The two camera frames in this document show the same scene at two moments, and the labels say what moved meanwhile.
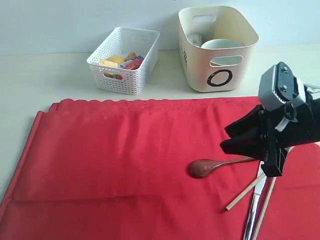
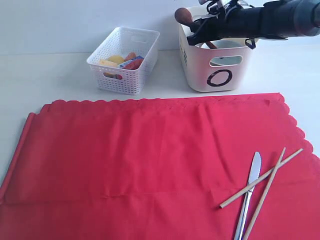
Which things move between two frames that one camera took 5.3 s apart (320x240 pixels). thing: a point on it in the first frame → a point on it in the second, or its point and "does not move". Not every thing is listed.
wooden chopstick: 247,189 → 223,204
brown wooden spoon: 201,168 → 184,16
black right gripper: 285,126 → 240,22
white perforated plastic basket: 119,42 does not move
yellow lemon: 117,59 does not move
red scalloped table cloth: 119,170 does not move
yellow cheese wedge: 108,63 does not move
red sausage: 134,64 does not move
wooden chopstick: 265,205 → 264,195
